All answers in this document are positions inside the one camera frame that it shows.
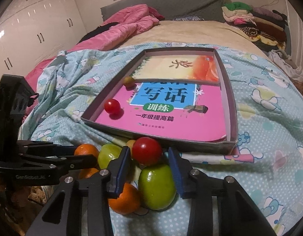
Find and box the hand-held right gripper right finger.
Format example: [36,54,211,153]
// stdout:
[167,147,277,236]

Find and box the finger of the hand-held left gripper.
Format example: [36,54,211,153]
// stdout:
[19,152,98,177]
[17,140,79,156]

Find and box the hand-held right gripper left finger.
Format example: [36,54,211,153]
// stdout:
[26,146,131,236]

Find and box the orange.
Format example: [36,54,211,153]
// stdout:
[78,168,100,180]
[108,182,142,215]
[74,144,100,164]

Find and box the green apple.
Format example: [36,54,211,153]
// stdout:
[98,144,123,170]
[138,163,177,210]

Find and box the red cherry tomato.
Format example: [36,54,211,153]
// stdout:
[104,99,121,115]
[132,137,163,166]

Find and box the shallow grey cardboard box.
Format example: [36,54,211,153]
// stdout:
[81,47,239,155]

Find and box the pink book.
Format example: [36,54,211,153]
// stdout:
[95,81,228,143]

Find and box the white wardrobe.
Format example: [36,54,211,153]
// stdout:
[0,0,93,79]

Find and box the blue cartoon printed blanket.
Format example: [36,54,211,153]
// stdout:
[24,43,303,236]

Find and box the yellow and orange book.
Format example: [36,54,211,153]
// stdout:
[132,55,221,83]

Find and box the black cloth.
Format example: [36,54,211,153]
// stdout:
[79,22,120,42]

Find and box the pink quilt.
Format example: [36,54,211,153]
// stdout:
[24,5,162,84]

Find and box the beige bed sheet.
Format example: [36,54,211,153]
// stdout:
[117,20,270,59]

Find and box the white crumpled cloth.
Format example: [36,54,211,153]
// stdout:
[268,50,303,83]

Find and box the dark patterned cloth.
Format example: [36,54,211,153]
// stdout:
[173,16,203,21]

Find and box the magenta cloth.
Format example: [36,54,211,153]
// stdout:
[148,5,165,20]

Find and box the pile of folded clothes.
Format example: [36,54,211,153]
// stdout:
[221,2,288,52]

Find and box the grey quilted headboard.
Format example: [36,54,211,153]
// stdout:
[100,0,227,22]

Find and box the white curtain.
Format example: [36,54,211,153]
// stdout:
[286,0,303,79]

